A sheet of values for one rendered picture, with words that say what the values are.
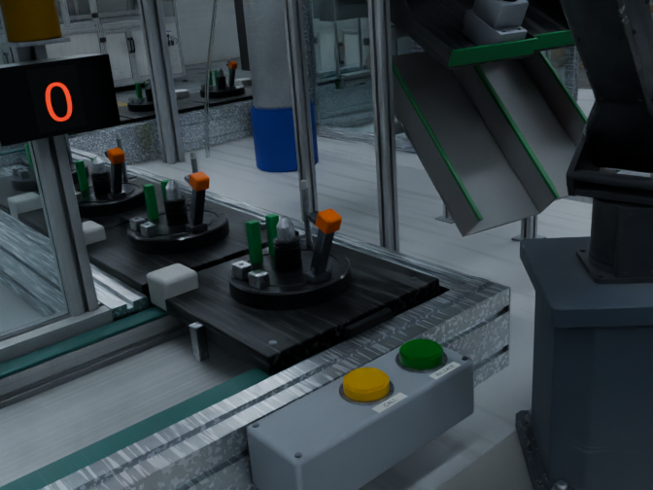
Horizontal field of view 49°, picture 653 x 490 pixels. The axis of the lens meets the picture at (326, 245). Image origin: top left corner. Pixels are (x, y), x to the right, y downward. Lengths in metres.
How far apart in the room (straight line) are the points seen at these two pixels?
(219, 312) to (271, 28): 1.02
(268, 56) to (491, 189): 0.87
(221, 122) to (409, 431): 1.59
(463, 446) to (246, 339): 0.24
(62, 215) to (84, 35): 9.31
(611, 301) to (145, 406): 0.44
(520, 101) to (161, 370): 0.64
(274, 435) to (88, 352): 0.30
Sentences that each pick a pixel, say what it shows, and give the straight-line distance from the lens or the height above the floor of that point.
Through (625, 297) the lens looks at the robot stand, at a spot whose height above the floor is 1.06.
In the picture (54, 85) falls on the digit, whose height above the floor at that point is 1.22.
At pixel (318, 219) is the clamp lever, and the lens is 0.73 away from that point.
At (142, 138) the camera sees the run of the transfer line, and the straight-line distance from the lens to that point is 2.01.
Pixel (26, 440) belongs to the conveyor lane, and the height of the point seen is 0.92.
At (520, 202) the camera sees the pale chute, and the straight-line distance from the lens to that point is 0.96.
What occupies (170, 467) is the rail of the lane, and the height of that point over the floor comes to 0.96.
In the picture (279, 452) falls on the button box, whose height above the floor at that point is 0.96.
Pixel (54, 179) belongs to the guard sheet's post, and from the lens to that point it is 0.81.
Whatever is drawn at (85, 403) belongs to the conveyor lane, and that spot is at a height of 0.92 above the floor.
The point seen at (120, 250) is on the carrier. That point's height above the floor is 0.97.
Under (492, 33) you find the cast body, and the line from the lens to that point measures 0.90.
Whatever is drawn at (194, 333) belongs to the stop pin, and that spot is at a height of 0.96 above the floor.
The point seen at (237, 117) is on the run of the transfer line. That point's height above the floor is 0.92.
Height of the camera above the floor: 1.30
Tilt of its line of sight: 21 degrees down
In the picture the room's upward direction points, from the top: 4 degrees counter-clockwise
